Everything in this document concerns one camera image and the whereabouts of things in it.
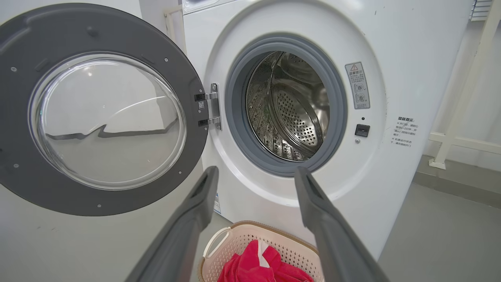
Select white metal rack frame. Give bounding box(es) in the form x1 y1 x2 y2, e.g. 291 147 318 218
164 0 501 170

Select white front-load washing machine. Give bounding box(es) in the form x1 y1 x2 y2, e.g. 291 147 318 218
182 0 474 261

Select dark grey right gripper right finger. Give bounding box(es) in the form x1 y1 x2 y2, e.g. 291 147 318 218
294 166 390 282

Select grey warning sticker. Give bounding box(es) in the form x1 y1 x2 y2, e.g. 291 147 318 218
345 61 371 110

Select metal door hinge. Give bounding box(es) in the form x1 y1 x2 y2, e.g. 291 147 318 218
194 82 222 131

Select cream perforated laundry basket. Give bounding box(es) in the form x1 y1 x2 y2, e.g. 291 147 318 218
198 221 325 282

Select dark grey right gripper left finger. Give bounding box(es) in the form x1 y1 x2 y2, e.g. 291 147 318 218
125 166 220 282

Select grey round glass washer door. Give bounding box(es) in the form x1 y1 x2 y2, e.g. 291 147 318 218
0 3 209 217

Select red garment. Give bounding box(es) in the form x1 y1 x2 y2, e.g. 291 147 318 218
217 240 314 282

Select perforated steel washer drum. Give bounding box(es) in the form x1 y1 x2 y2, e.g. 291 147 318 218
245 51 330 162

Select grey rubber door gasket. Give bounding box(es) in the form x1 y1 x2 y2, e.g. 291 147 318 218
225 36 348 177

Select white slatted window blinds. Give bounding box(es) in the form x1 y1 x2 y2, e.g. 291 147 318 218
470 0 493 22

